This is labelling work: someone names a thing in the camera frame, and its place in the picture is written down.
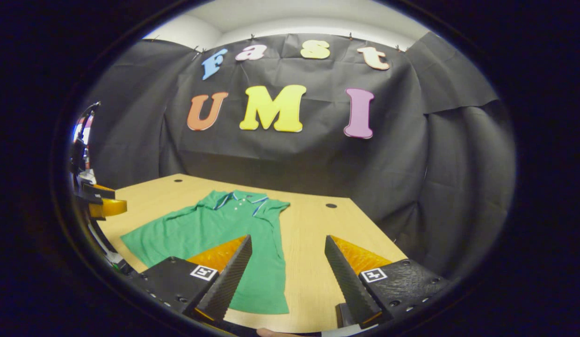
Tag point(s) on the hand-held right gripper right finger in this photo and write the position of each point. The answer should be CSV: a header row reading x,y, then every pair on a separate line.
x,y
348,285

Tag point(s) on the computer monitor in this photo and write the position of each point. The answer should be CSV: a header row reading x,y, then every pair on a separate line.
x,y
79,133

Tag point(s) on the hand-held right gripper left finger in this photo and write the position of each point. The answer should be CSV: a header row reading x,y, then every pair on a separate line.
x,y
229,281

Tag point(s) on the green T-shirt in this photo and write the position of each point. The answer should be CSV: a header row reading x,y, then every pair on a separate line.
x,y
215,224

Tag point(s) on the white side table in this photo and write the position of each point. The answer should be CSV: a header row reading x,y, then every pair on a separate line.
x,y
86,177

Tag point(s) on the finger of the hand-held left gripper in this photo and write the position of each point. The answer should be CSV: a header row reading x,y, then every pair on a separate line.
x,y
107,207
98,190

